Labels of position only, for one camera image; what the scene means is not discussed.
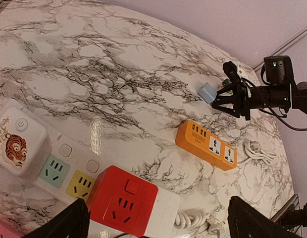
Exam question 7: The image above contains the white multicolour power strip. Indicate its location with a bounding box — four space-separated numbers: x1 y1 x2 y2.
0 99 181 238

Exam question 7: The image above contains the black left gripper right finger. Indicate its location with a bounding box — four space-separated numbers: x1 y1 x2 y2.
228 196 299 238

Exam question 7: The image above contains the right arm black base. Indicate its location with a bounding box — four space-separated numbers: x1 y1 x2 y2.
279 203 307 230

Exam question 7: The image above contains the orange power strip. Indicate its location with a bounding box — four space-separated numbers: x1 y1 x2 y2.
175 120 238 171

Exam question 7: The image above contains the light blue plug adapter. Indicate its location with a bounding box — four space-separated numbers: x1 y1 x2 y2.
198 82 217 104

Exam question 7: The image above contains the aluminium front rail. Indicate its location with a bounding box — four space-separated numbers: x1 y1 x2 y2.
270 194 300 223

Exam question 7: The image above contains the orange strip white cable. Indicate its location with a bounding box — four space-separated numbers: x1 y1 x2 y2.
236 140 278 166

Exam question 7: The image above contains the green plug adapter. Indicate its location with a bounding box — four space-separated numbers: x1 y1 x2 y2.
222 79 233 95

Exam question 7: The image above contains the white cube adapter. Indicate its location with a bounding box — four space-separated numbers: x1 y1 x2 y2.
0 107 52 181

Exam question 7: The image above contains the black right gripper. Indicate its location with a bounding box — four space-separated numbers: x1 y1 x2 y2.
211 56 296 120

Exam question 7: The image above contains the red cube socket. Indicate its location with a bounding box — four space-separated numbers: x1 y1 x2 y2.
86 165 158 237

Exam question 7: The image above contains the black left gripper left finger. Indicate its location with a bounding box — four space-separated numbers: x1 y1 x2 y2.
23 198 91 238

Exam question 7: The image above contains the pink triangular power strip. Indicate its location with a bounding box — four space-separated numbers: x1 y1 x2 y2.
0 220 23 238

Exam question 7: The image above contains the right aluminium frame post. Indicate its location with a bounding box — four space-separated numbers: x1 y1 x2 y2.
264 25 307 57

